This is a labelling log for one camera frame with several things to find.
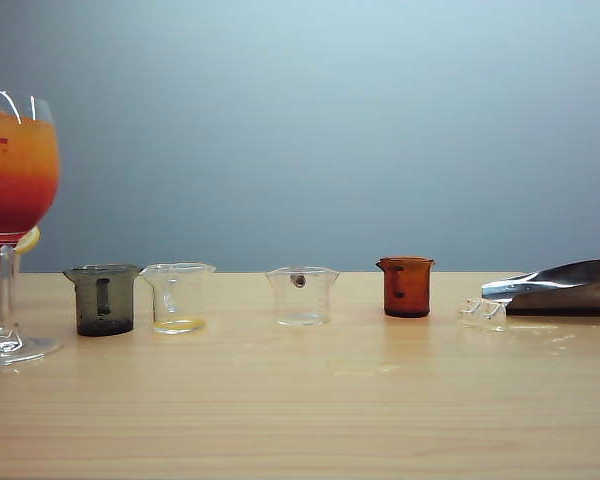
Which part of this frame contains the large stemmed wine glass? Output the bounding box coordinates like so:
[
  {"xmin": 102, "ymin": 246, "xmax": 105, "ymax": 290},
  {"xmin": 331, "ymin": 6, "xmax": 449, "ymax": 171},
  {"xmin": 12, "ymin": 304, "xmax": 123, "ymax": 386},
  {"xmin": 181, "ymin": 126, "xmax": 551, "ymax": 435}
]
[{"xmin": 0, "ymin": 89, "xmax": 64, "ymax": 369}]

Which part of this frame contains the clear measuring cup yellow residue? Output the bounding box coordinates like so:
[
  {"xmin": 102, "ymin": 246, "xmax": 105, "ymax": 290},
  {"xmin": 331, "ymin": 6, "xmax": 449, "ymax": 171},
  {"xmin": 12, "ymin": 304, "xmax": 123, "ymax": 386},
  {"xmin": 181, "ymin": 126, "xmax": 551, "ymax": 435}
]
[{"xmin": 138, "ymin": 261, "xmax": 217, "ymax": 335}]

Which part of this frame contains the yellow lemon slice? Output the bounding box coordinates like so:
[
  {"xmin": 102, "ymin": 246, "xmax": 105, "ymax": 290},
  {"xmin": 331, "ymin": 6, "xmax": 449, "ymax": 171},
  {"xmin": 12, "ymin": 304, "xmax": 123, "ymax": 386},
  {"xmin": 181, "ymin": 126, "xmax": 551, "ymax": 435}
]
[{"xmin": 0, "ymin": 225, "xmax": 41, "ymax": 254}]

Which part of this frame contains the dark grey measuring cup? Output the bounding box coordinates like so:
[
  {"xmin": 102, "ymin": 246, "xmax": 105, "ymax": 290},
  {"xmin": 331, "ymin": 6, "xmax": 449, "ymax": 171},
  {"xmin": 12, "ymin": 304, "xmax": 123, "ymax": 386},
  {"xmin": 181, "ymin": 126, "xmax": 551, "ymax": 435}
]
[{"xmin": 62, "ymin": 263, "xmax": 144, "ymax": 337}]

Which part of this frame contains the clear empty measuring cup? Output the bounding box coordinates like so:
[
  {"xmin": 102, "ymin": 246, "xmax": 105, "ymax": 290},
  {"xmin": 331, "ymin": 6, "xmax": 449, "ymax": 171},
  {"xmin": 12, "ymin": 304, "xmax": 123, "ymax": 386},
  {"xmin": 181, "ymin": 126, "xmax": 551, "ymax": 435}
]
[{"xmin": 264, "ymin": 265, "xmax": 341, "ymax": 327}]

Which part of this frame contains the clear ice cube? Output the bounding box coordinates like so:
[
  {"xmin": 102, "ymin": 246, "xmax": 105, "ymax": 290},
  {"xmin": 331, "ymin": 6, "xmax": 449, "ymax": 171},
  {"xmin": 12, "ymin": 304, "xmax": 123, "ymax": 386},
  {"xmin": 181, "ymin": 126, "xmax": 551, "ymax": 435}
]
[{"xmin": 458, "ymin": 298, "xmax": 509, "ymax": 332}]

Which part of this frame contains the stainless steel ice scoop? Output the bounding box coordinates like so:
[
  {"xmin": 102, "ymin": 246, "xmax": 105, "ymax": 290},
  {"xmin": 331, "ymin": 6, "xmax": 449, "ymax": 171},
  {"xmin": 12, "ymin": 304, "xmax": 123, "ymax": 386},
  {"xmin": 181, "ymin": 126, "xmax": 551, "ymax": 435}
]
[{"xmin": 481, "ymin": 257, "xmax": 600, "ymax": 317}]

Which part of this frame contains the amber measuring cup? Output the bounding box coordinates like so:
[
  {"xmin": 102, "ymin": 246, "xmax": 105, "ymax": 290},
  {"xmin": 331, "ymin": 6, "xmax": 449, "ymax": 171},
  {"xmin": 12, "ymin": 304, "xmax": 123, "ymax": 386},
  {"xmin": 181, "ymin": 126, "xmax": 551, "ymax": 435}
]
[{"xmin": 374, "ymin": 256, "xmax": 436, "ymax": 319}]

